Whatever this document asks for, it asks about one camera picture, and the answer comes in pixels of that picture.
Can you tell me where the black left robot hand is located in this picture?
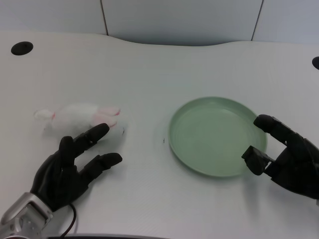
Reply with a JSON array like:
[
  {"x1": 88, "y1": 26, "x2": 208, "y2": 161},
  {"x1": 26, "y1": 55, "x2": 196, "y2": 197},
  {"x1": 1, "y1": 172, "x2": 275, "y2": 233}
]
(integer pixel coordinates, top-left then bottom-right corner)
[{"x1": 30, "y1": 122, "x2": 123, "y2": 213}]

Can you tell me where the white plush rabbit doll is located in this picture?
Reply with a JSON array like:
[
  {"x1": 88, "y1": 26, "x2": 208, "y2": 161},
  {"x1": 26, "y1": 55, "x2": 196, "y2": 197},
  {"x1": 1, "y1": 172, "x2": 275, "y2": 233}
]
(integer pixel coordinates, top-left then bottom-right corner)
[{"x1": 34, "y1": 104, "x2": 129, "y2": 138}]

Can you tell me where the green round plate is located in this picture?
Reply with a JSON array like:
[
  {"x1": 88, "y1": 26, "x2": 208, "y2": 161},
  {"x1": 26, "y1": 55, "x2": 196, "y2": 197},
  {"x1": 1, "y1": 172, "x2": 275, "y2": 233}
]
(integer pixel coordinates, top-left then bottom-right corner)
[{"x1": 168, "y1": 96, "x2": 268, "y2": 178}]

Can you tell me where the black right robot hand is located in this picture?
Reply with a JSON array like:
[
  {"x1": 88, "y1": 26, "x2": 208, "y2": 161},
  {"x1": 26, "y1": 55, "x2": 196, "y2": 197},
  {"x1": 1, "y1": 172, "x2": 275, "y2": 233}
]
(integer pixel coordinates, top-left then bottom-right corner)
[{"x1": 241, "y1": 114, "x2": 319, "y2": 200}]

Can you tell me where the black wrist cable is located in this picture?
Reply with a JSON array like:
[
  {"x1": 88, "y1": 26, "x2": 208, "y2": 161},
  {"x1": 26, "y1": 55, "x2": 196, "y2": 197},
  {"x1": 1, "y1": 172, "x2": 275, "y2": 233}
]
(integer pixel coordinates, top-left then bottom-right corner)
[{"x1": 59, "y1": 203, "x2": 77, "y2": 237}]

